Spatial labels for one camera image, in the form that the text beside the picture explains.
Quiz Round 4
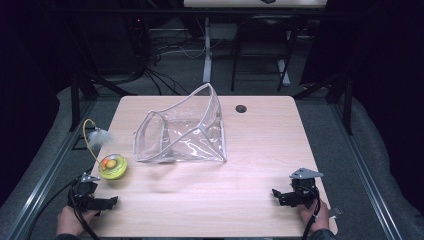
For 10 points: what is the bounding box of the small grey metal bracket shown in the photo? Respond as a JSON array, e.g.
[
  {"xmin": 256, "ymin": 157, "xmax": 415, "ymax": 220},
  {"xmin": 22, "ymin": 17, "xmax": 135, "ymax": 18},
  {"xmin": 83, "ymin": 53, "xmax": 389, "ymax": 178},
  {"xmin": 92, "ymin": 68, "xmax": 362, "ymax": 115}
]
[{"xmin": 327, "ymin": 206, "xmax": 343, "ymax": 220}]

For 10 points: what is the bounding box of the green cat toy with feather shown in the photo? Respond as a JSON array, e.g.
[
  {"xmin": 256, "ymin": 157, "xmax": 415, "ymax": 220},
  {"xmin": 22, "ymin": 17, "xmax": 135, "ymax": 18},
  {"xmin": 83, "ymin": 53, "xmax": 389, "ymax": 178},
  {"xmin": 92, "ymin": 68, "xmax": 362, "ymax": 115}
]
[{"xmin": 82, "ymin": 118, "xmax": 129, "ymax": 181}]

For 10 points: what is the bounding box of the white desk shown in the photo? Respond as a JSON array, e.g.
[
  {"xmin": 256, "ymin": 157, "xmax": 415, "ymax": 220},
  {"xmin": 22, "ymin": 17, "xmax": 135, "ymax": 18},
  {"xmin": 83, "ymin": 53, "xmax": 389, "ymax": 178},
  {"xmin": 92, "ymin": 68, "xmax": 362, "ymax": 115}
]
[{"xmin": 183, "ymin": 0, "xmax": 330, "ymax": 87}]

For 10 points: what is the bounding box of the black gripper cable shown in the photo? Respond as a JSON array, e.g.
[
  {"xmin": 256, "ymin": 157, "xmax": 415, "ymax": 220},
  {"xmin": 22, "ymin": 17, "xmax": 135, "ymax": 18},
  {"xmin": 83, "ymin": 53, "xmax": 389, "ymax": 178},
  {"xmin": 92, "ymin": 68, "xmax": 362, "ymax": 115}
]
[
  {"xmin": 25, "ymin": 173, "xmax": 102, "ymax": 240},
  {"xmin": 300, "ymin": 186, "xmax": 322, "ymax": 240}
]

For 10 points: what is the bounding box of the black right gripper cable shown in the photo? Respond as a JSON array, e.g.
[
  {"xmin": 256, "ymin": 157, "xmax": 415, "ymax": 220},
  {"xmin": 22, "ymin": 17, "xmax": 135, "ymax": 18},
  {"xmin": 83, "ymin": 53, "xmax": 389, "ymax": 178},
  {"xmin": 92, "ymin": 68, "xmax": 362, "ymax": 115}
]
[{"xmin": 300, "ymin": 186, "xmax": 322, "ymax": 240}]

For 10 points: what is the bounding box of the person's left hand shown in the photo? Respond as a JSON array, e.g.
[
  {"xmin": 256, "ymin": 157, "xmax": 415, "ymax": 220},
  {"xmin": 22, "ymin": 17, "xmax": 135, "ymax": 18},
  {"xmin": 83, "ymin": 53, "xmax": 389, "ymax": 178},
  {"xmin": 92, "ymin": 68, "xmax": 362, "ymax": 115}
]
[{"xmin": 55, "ymin": 204, "xmax": 100, "ymax": 237}]

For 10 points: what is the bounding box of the black chair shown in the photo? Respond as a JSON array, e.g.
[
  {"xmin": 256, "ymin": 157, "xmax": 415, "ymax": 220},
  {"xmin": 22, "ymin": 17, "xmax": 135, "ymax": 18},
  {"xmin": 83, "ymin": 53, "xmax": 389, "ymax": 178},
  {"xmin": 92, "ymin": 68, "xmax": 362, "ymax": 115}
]
[{"xmin": 229, "ymin": 13, "xmax": 303, "ymax": 93}]

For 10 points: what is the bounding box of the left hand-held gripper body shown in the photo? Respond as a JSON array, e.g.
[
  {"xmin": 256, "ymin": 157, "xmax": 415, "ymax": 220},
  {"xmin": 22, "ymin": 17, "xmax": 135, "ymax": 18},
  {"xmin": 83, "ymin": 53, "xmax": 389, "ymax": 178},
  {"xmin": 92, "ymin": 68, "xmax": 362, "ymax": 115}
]
[{"xmin": 67, "ymin": 171, "xmax": 102, "ymax": 212}]

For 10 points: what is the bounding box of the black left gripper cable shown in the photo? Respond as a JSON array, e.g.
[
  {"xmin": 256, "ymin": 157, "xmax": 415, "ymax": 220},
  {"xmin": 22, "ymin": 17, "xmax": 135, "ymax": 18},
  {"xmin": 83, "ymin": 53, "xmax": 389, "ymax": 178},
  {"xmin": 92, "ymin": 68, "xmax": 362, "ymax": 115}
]
[{"xmin": 25, "ymin": 173, "xmax": 102, "ymax": 240}]

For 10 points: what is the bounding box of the black metal crossbar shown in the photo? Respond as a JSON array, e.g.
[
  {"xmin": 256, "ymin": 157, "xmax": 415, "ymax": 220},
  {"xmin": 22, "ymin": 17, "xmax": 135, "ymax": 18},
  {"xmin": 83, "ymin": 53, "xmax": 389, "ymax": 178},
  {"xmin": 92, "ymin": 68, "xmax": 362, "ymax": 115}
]
[{"xmin": 59, "ymin": 7, "xmax": 329, "ymax": 18}]

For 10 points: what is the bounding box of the black metal frame stand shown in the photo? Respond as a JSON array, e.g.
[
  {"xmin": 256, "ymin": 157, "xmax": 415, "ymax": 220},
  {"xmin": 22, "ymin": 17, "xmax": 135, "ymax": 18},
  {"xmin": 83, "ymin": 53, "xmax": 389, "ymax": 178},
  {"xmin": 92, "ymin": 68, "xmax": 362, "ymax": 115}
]
[
  {"xmin": 292, "ymin": 71, "xmax": 355, "ymax": 136},
  {"xmin": 67, "ymin": 71, "xmax": 138, "ymax": 133}
]

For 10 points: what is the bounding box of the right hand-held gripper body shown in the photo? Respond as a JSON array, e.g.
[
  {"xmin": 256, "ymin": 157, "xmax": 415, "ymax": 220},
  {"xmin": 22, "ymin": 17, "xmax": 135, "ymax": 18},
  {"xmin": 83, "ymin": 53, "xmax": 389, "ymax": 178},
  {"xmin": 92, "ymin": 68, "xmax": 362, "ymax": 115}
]
[{"xmin": 288, "ymin": 167, "xmax": 325, "ymax": 208}]

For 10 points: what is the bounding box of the clear plastic zip bag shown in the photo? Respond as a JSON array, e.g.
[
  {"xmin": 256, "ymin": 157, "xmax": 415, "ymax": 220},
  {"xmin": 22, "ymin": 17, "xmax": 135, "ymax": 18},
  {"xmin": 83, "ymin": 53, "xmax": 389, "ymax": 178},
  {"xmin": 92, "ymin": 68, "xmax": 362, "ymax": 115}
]
[{"xmin": 133, "ymin": 82, "xmax": 228, "ymax": 164}]

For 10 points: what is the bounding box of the bundle of floor cables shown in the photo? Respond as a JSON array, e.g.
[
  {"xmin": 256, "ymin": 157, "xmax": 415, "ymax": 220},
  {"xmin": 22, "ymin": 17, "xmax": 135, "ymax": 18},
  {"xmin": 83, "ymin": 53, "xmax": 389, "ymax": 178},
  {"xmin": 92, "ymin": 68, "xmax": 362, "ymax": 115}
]
[{"xmin": 128, "ymin": 31, "xmax": 209, "ymax": 97}]

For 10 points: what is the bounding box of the aluminium rail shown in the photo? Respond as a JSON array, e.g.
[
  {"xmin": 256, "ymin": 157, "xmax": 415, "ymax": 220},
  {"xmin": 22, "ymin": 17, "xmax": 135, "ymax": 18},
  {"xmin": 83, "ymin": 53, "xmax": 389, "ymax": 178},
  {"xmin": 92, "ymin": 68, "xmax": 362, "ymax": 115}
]
[
  {"xmin": 0, "ymin": 99, "xmax": 98, "ymax": 240},
  {"xmin": 327, "ymin": 99, "xmax": 405, "ymax": 240}
]

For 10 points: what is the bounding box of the person's right hand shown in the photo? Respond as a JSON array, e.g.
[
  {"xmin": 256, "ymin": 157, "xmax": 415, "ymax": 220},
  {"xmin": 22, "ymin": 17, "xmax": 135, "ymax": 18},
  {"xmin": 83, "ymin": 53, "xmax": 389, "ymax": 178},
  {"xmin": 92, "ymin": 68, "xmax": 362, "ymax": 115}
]
[{"xmin": 297, "ymin": 197, "xmax": 331, "ymax": 233}]

